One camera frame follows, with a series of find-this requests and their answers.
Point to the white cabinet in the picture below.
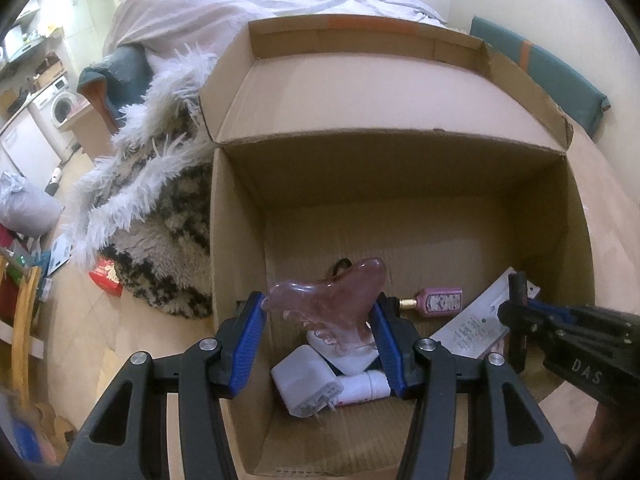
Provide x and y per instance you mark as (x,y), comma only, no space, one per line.
(25,145)

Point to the white soap dish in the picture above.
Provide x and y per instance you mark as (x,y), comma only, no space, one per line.
(350,361)

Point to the wooden chair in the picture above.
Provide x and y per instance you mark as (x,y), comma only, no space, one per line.
(25,320)

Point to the white power adapter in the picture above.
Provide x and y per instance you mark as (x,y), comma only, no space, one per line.
(305,375)

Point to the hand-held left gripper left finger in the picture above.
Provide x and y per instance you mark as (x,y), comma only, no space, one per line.
(247,340)

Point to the teal cushion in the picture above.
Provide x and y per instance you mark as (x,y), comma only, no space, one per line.
(120,75)

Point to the pink translucent gua sha tool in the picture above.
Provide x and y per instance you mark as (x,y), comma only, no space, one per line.
(345,300)

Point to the white plastic bag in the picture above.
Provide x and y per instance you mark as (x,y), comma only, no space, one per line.
(25,205)

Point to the pink perfume bottle gold cap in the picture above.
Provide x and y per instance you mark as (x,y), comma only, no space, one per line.
(442,301)

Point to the large cardboard box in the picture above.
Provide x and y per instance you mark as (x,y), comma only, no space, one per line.
(400,185)

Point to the person's right forearm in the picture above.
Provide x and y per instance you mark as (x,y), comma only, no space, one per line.
(607,435)

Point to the red packet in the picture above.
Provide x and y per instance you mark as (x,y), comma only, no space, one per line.
(106,275)

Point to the grey bedding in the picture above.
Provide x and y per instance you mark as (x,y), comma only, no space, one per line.
(225,5)

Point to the blue and white booklet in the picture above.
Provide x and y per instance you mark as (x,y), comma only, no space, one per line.
(60,257)

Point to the teal mat with orange stripe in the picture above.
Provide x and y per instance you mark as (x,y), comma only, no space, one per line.
(550,75)

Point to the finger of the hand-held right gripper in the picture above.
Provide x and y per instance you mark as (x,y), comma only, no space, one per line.
(525,317)
(520,355)

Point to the white pill bottle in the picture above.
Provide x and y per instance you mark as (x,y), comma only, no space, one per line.
(362,387)

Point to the white printed box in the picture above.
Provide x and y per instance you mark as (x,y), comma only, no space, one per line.
(470,325)

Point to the white washing machine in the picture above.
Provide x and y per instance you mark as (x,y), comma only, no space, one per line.
(60,105)

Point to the cluttered kitchen shelf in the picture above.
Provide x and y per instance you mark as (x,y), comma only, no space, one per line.
(30,40)

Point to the shaggy black and white blanket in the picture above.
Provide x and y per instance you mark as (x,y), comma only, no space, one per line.
(165,240)

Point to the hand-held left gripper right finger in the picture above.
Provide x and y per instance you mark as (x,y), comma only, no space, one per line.
(390,345)

